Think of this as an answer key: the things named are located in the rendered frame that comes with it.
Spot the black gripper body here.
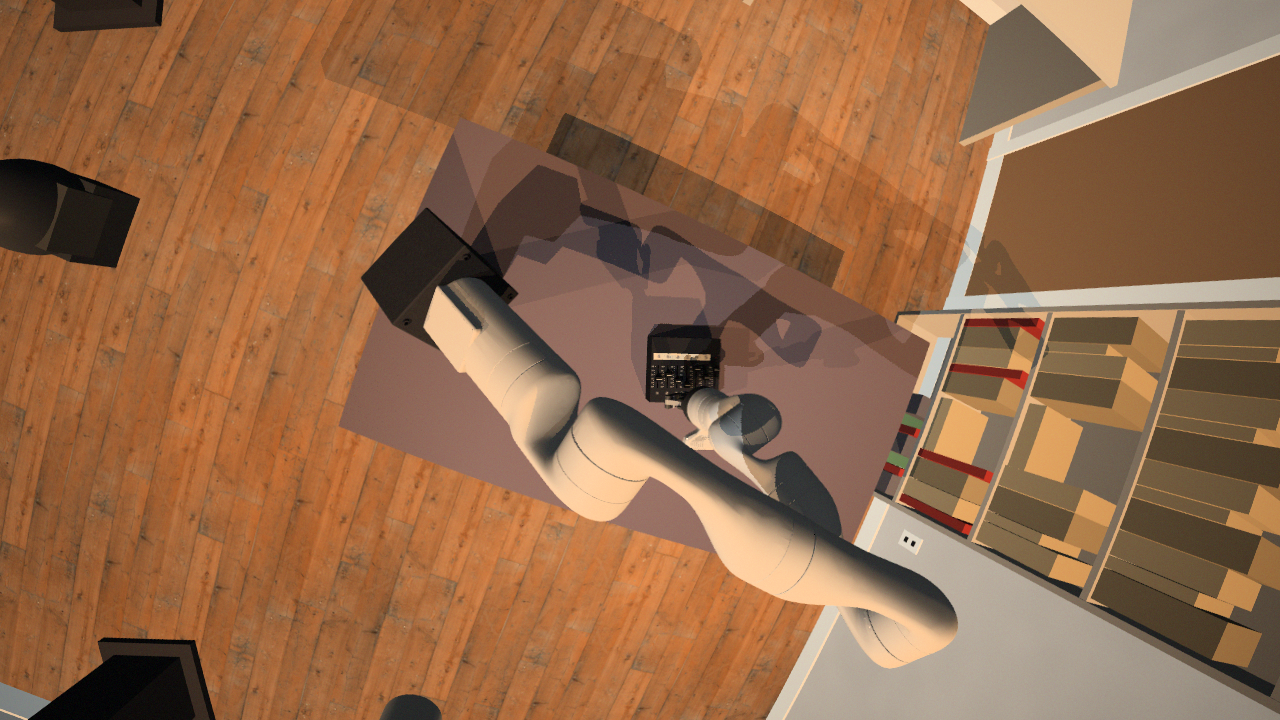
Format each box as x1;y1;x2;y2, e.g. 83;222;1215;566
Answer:
677;386;710;423

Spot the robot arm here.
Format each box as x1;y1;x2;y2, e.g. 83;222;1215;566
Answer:
422;277;957;667

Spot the black lighting desk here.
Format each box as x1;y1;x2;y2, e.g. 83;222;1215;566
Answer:
645;336;721;402

